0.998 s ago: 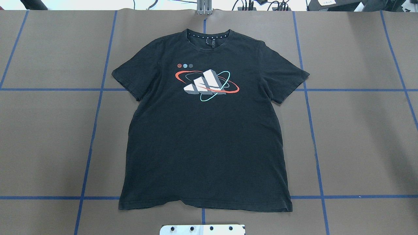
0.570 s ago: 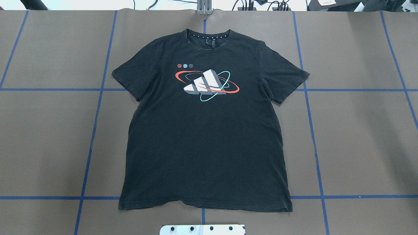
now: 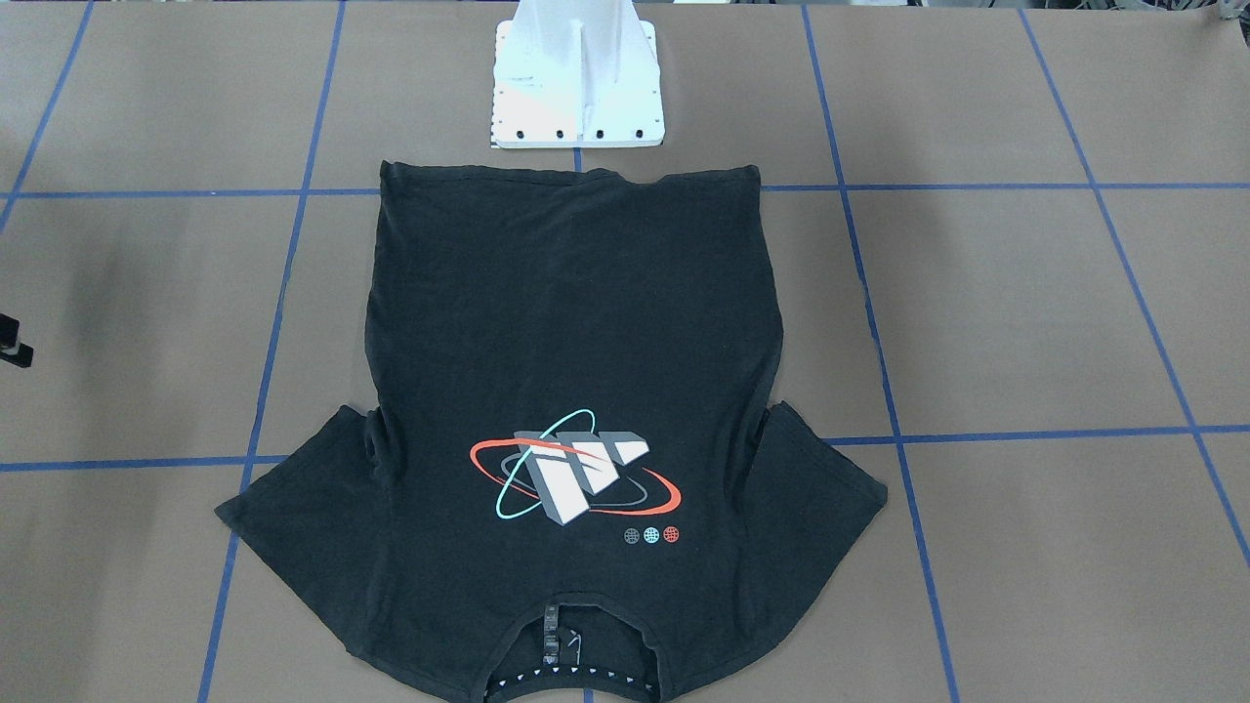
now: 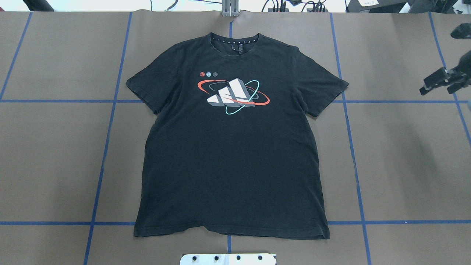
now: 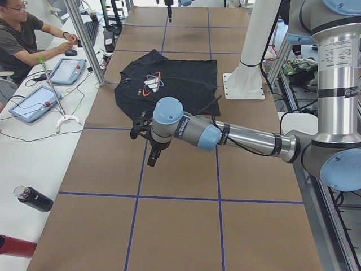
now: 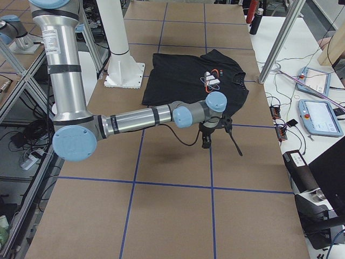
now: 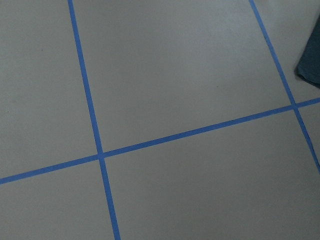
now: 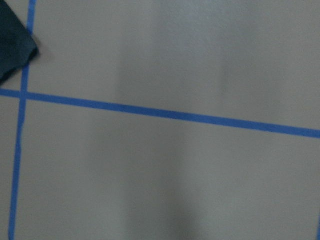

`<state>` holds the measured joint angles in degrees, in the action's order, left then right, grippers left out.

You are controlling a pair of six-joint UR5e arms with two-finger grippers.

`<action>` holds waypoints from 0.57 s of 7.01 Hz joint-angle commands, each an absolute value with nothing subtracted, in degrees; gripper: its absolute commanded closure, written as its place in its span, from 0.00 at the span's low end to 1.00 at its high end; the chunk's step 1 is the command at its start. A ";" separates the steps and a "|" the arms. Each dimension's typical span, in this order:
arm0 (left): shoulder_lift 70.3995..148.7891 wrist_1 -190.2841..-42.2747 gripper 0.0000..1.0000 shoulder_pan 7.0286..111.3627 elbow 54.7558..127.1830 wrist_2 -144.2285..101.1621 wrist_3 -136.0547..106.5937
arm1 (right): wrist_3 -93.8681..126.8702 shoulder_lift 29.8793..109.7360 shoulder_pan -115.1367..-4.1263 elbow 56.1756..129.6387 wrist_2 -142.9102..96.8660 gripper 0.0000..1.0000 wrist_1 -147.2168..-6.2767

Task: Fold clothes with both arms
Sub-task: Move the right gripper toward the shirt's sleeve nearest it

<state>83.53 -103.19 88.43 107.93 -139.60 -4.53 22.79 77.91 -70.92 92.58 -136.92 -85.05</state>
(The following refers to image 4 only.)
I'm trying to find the aluminium frame post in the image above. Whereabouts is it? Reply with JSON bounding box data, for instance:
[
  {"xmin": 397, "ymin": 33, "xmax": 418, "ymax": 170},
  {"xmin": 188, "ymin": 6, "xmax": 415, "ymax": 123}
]
[{"xmin": 222, "ymin": 0, "xmax": 240, "ymax": 17}]

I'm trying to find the black printed t-shirt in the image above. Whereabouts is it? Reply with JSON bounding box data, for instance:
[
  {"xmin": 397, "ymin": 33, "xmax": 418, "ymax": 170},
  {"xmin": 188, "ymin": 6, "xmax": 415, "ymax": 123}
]
[{"xmin": 126, "ymin": 32, "xmax": 349, "ymax": 240}]

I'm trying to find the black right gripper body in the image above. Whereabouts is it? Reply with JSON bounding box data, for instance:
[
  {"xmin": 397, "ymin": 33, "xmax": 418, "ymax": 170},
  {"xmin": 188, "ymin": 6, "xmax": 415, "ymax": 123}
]
[{"xmin": 445, "ymin": 51, "xmax": 471, "ymax": 94}]

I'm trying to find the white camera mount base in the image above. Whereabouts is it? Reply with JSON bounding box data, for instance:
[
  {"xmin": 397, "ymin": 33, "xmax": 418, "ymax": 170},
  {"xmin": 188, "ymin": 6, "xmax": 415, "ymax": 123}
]
[{"xmin": 180, "ymin": 253, "xmax": 277, "ymax": 265}]

